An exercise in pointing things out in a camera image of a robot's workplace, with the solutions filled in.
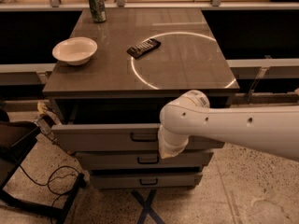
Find grey top drawer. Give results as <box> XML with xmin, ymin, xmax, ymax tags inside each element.
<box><xmin>50</xmin><ymin>123</ymin><xmax>226</xmax><ymax>153</ymax></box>

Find grey drawer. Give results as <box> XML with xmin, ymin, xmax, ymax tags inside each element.
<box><xmin>50</xmin><ymin>123</ymin><xmax>226</xmax><ymax>153</ymax></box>
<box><xmin>76</xmin><ymin>150</ymin><xmax>212</xmax><ymax>171</ymax></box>
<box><xmin>90</xmin><ymin>172</ymin><xmax>203</xmax><ymax>189</ymax></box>

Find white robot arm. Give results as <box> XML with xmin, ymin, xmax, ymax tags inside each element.
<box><xmin>158</xmin><ymin>90</ymin><xmax>299</xmax><ymax>161</ymax></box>

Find grey drawer cabinet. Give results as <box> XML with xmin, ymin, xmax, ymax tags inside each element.
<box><xmin>42</xmin><ymin>7</ymin><xmax>240</xmax><ymax>126</ymax></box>

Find grey middle drawer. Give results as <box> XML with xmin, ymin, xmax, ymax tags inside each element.
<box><xmin>76</xmin><ymin>150</ymin><xmax>212</xmax><ymax>171</ymax></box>

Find grey bottom drawer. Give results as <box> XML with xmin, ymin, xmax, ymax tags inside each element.
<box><xmin>90</xmin><ymin>172</ymin><xmax>203</xmax><ymax>189</ymax></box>

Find black snack bar packet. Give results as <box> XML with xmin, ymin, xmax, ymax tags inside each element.
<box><xmin>127</xmin><ymin>38</ymin><xmax>161</xmax><ymax>59</ymax></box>

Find white ceramic bowl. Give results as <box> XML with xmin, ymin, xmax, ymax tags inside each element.
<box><xmin>52</xmin><ymin>37</ymin><xmax>97</xmax><ymax>66</ymax></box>

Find blue tape cross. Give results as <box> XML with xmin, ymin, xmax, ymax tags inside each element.
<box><xmin>131</xmin><ymin>189</ymin><xmax>165</xmax><ymax>224</ymax></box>

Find green soda can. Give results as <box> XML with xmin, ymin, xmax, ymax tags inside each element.
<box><xmin>89</xmin><ymin>0</ymin><xmax>107</xmax><ymax>22</ymax></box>

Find black chair base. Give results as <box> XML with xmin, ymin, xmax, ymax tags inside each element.
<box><xmin>0</xmin><ymin>108</ymin><xmax>85</xmax><ymax>224</ymax></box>

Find black floor cable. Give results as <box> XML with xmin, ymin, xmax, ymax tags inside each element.
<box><xmin>19</xmin><ymin>163</ymin><xmax>82</xmax><ymax>224</ymax></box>

